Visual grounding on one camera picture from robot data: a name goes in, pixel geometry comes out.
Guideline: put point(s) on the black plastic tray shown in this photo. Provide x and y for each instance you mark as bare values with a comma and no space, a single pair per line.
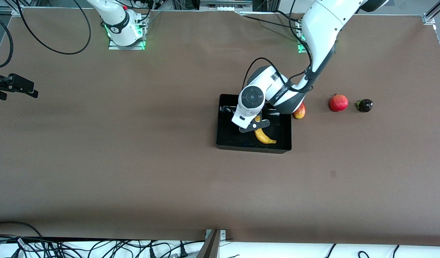
234,138

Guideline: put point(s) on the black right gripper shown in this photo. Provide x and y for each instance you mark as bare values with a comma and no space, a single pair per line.
12,83

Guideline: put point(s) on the red yellow mango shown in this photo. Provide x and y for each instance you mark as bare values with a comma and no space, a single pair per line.
300,113

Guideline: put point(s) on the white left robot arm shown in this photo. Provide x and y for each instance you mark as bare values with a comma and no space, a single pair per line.
320,28

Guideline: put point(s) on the yellow banana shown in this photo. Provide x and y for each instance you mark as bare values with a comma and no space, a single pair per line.
264,138

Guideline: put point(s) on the red pomegranate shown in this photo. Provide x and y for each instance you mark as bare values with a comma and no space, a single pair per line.
338,103

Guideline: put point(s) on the dark purple mangosteen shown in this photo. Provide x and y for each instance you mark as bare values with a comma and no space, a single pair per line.
365,105

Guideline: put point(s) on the aluminium corner bracket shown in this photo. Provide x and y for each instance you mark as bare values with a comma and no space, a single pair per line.
428,19

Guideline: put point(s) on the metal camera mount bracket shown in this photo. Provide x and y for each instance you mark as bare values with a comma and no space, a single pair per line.
214,238

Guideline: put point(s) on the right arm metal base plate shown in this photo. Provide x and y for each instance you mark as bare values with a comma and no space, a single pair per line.
126,47

